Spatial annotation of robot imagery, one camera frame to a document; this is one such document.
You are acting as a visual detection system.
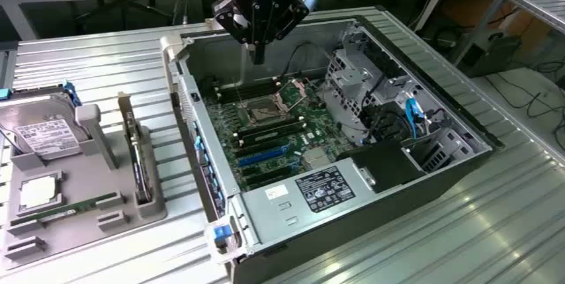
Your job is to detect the silver hard disk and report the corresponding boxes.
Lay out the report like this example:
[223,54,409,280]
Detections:
[0,93,85,161]

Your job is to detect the green motherboard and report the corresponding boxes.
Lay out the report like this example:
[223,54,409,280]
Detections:
[205,77,349,192]

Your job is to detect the silver cpu chip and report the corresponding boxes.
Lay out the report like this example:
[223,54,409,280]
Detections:
[20,176,58,209]

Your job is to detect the grey power supply unit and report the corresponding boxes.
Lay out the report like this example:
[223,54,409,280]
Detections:
[239,158,381,245]

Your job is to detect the cpu socket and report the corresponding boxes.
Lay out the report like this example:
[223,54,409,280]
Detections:
[245,97,283,125]

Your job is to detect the grey parts rack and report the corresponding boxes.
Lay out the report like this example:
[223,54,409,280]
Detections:
[0,103,167,270]

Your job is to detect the blue disk rail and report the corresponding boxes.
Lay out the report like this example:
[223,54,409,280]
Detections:
[62,79,84,107]

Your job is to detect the green ram stick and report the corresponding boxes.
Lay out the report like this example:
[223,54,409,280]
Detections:
[17,194,118,228]

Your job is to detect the silver chipset heat sink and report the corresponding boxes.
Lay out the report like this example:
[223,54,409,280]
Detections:
[302,150,333,169]

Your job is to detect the blue wire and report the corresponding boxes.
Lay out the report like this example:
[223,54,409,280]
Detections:
[403,97,427,141]

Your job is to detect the silver disk bay cage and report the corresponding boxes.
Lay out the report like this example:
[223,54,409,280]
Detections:
[323,47,415,146]

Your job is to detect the graphics card with metal bracket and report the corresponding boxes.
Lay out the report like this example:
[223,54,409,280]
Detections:
[116,91,155,205]

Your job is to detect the blue case latch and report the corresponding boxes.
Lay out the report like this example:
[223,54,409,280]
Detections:
[211,224,233,242]

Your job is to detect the black box device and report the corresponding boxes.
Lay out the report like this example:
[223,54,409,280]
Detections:
[461,30,525,78]

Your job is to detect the open black pc case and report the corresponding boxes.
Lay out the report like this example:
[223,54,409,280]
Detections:
[158,15,506,284]

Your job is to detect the blue expansion slot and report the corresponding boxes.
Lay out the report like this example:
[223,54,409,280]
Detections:
[237,146,289,168]

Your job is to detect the black plastic shroud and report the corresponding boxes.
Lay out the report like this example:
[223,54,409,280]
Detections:
[337,140,427,194]

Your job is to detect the open socket cover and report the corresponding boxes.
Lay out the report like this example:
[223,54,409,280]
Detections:
[275,77,310,113]

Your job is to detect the installed ram stick with label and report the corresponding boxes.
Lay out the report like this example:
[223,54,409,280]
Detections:
[241,123,307,144]

